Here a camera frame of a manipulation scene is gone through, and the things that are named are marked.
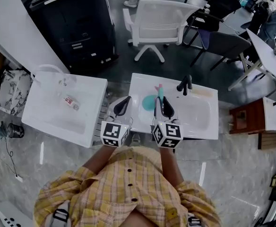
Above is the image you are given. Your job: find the white office chair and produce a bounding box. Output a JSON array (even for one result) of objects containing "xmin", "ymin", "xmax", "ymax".
[{"xmin": 122, "ymin": 0, "xmax": 201, "ymax": 63}]

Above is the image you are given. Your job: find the black faucet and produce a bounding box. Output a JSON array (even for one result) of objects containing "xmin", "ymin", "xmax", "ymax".
[{"xmin": 176, "ymin": 74, "xmax": 193, "ymax": 96}]

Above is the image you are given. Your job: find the white faucet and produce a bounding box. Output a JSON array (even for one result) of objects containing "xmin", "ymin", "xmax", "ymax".
[{"xmin": 31, "ymin": 64, "xmax": 78, "ymax": 85}]

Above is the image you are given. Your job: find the black mesh office chair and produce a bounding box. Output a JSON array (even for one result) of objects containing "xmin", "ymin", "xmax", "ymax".
[{"xmin": 183, "ymin": 0, "xmax": 242, "ymax": 45}]

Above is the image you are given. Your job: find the black cabinet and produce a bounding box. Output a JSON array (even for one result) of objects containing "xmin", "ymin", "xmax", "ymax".
[{"xmin": 19, "ymin": 0, "xmax": 120, "ymax": 73}]

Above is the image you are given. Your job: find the black glass jar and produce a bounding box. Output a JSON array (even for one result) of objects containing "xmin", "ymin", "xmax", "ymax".
[{"xmin": 7, "ymin": 122, "xmax": 25, "ymax": 139}]

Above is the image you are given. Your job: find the white table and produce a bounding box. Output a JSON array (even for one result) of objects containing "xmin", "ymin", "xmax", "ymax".
[{"xmin": 227, "ymin": 28, "xmax": 276, "ymax": 92}]

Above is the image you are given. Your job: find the grey harness strap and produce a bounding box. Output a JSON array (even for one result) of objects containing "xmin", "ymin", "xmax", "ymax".
[
  {"xmin": 187, "ymin": 213, "xmax": 203, "ymax": 227},
  {"xmin": 52, "ymin": 201, "xmax": 70, "ymax": 227}
]

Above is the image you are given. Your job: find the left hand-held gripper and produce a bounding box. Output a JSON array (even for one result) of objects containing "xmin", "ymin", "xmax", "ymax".
[{"xmin": 101, "ymin": 96, "xmax": 134, "ymax": 148}]

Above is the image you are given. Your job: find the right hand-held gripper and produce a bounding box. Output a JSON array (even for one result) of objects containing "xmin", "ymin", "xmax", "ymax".
[{"xmin": 151, "ymin": 96, "xmax": 184, "ymax": 149}]

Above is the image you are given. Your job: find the white board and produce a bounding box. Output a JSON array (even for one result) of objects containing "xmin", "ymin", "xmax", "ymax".
[{"xmin": 262, "ymin": 96, "xmax": 276, "ymax": 131}]

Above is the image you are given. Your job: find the yellow plaid shirt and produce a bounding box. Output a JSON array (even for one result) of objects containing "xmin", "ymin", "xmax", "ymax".
[{"xmin": 33, "ymin": 146, "xmax": 222, "ymax": 227}]

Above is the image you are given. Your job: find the wooden crate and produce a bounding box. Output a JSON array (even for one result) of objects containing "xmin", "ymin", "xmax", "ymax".
[{"xmin": 258, "ymin": 131, "xmax": 276, "ymax": 150}]

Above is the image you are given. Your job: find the white box with black dots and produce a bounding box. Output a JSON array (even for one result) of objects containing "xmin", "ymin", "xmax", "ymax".
[{"xmin": 0, "ymin": 201, "xmax": 34, "ymax": 227}]

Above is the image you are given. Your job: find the brown wooden cabinet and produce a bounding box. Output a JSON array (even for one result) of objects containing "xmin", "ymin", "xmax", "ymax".
[{"xmin": 229, "ymin": 97, "xmax": 276, "ymax": 135}]

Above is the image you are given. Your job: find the black cable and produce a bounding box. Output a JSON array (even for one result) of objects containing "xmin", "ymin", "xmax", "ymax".
[{"xmin": 0, "ymin": 136, "xmax": 24, "ymax": 183}]

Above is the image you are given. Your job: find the marble pattern panel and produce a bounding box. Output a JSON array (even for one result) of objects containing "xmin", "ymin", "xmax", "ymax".
[{"xmin": 0, "ymin": 69, "xmax": 34, "ymax": 117}]

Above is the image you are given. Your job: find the white sink with black faucet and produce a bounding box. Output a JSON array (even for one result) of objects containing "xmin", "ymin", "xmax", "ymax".
[{"xmin": 128, "ymin": 72, "xmax": 219, "ymax": 140}]

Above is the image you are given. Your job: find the person's left forearm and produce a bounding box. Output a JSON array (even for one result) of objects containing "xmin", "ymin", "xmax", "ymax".
[{"xmin": 82, "ymin": 145, "xmax": 117, "ymax": 176}]

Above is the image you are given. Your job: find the red and white label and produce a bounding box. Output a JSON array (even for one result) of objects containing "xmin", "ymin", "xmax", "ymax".
[{"xmin": 62, "ymin": 94, "xmax": 81, "ymax": 111}]

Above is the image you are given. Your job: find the black chair with dark seat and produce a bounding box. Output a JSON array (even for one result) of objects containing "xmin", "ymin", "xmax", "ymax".
[{"xmin": 189, "ymin": 30, "xmax": 252, "ymax": 71}]

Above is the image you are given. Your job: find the person's right forearm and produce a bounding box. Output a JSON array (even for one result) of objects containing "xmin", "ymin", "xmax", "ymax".
[{"xmin": 158, "ymin": 146, "xmax": 185, "ymax": 187}]

